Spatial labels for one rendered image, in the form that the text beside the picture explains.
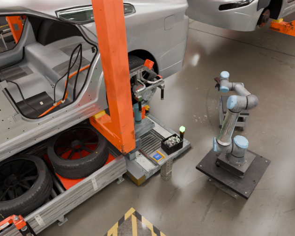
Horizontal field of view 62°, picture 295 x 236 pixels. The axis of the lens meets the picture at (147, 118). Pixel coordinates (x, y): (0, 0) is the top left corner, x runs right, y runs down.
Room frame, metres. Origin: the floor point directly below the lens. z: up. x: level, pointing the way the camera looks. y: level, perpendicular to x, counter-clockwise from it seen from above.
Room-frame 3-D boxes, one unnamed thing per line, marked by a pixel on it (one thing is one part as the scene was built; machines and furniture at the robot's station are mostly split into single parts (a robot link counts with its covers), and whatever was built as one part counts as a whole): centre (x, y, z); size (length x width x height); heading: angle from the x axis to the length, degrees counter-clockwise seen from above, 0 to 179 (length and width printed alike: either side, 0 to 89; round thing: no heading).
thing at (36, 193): (1.48, 1.35, 0.39); 0.66 x 0.66 x 0.24
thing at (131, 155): (2.17, 0.27, 0.26); 0.42 x 0.18 x 0.35; 40
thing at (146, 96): (2.39, 0.05, 0.85); 0.21 x 0.14 x 0.14; 40
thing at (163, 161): (1.83, -0.22, 0.44); 0.43 x 0.17 x 0.03; 130
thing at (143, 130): (2.57, 0.21, 0.13); 0.50 x 0.36 x 0.10; 130
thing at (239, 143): (1.73, -0.93, 0.58); 0.17 x 0.15 x 0.18; 83
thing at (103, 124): (2.09, 0.46, 0.69); 0.52 x 0.17 x 0.35; 40
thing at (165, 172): (1.81, -0.20, 0.21); 0.10 x 0.10 x 0.42; 40
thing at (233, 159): (1.73, -0.94, 0.45); 0.19 x 0.19 x 0.10
